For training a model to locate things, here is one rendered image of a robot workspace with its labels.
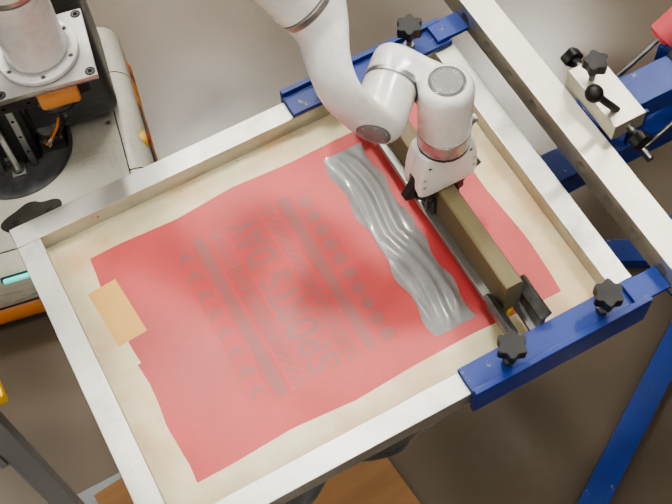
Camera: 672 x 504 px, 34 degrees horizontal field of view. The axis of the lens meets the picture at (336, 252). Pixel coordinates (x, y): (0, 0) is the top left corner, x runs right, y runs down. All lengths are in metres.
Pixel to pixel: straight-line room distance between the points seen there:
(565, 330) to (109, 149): 1.42
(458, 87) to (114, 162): 1.38
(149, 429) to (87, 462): 1.05
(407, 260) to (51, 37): 0.63
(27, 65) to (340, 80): 0.54
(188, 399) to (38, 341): 1.22
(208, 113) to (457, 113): 1.68
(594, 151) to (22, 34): 0.86
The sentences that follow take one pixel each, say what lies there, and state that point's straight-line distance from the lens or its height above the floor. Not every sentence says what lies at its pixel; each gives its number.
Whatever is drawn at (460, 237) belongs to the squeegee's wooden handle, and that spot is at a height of 1.03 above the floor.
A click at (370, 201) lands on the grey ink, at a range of 1.75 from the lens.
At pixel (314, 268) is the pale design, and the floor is 0.96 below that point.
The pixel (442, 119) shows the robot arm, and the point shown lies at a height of 1.27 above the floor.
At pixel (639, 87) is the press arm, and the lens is 1.81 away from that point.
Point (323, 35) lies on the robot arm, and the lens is 1.40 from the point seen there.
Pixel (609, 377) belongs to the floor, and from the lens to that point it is 2.70.
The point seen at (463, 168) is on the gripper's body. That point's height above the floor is 1.11.
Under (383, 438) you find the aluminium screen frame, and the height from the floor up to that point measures 0.99.
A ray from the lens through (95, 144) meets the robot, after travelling 2.73.
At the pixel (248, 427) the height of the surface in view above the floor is 0.96.
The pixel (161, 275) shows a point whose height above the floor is 0.96.
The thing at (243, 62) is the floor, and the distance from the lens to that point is 3.15.
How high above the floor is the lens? 2.47
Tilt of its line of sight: 62 degrees down
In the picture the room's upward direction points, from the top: 6 degrees counter-clockwise
